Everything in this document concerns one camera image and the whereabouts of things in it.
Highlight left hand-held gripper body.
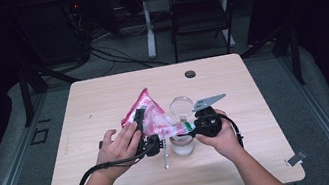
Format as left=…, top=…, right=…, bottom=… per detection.
left=134, top=129, right=171, bottom=174

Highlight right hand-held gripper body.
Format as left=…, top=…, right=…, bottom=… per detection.
left=190, top=92, right=233, bottom=141

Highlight pink white plastic bag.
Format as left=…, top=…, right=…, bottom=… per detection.
left=115, top=80, right=198, bottom=147

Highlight clear glass jar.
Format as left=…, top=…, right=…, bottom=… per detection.
left=162, top=94, right=203, bottom=159

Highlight person's right hand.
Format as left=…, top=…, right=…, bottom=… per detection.
left=191, top=107, right=242, bottom=166

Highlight person's left hand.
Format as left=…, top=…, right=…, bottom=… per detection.
left=91, top=120, right=150, bottom=182

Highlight dark round table grommet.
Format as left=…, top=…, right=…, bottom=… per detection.
left=183, top=69, right=197, bottom=80

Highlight white desk leg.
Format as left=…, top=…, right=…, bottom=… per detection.
left=219, top=0, right=237, bottom=48
left=139, top=0, right=160, bottom=60

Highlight grey tape piece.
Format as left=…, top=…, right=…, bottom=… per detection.
left=283, top=149, right=309, bottom=168

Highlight black metal stand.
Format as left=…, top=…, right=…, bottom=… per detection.
left=14, top=58, right=86, bottom=128
left=236, top=21, right=307, bottom=95

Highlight black folding chair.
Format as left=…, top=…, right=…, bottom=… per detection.
left=164, top=0, right=250, bottom=64

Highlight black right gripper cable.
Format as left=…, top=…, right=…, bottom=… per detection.
left=220, top=110, right=246, bottom=151

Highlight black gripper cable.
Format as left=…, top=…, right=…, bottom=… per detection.
left=220, top=110, right=246, bottom=151
left=69, top=141, right=162, bottom=185

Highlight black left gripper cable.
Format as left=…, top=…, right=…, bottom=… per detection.
left=69, top=141, right=162, bottom=185

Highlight black floor cables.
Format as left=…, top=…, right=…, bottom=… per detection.
left=88, top=35, right=169, bottom=79

